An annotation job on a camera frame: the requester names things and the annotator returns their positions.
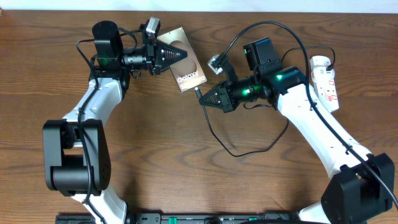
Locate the black USB charger cable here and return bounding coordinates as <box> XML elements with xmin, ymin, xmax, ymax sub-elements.
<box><xmin>194</xmin><ymin>45</ymin><xmax>336</xmax><ymax>158</ymax></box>

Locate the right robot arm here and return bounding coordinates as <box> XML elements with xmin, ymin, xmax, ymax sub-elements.
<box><xmin>199</xmin><ymin>65</ymin><xmax>397</xmax><ymax>223</ymax></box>

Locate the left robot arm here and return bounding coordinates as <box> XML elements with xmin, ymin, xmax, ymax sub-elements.
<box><xmin>42</xmin><ymin>17</ymin><xmax>187</xmax><ymax>223</ymax></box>

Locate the white power strip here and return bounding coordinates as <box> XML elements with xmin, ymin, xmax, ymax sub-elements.
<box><xmin>310</xmin><ymin>55</ymin><xmax>339</xmax><ymax>113</ymax></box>

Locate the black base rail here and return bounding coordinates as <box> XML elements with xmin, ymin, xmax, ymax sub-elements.
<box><xmin>55</xmin><ymin>212</ymin><xmax>330</xmax><ymax>224</ymax></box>

